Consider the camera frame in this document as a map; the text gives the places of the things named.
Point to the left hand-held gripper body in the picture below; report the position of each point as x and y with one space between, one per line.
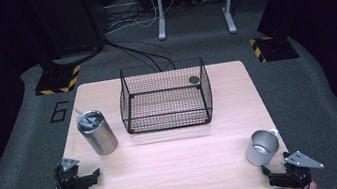
69 176

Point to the black cabinet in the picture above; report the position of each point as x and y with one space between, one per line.
67 18

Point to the black base with hazard stripes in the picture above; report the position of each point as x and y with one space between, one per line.
276 48
56 81

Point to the metal straw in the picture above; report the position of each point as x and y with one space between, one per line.
78 112

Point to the round dark basket tag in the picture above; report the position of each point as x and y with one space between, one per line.
194 79

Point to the steel tumbler with clear lid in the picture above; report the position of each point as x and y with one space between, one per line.
100 136

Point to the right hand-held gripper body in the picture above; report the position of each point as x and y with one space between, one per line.
299 169

